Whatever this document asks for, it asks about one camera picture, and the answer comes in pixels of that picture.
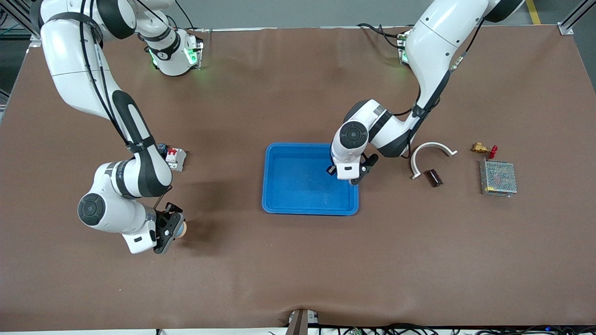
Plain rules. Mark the metal mesh power supply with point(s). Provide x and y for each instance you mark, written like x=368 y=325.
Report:
x=499 y=177

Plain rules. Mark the large black electrolytic capacitor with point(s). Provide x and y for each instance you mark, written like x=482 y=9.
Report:
x=434 y=177

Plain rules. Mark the aluminium frame corner post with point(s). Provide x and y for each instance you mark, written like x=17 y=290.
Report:
x=14 y=18
x=565 y=29

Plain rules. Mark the white curved plastic clamp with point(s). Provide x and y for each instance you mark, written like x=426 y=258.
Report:
x=433 y=144

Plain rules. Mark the grey metal bracket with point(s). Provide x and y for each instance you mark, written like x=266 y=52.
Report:
x=301 y=321

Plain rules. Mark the red push button black body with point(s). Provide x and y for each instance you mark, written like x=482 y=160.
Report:
x=162 y=148

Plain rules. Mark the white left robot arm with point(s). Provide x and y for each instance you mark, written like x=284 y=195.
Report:
x=437 y=42

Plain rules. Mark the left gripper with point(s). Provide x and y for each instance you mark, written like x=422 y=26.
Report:
x=329 y=171

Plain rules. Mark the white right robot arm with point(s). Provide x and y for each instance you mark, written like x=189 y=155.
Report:
x=70 y=51

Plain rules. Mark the blue plastic tray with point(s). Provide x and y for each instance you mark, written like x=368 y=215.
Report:
x=298 y=186

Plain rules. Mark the white circuit breaker red switch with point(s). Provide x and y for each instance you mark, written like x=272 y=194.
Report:
x=176 y=159

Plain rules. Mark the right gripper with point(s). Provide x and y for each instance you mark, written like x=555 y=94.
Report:
x=164 y=218

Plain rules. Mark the blue bell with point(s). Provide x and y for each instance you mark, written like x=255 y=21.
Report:
x=183 y=229

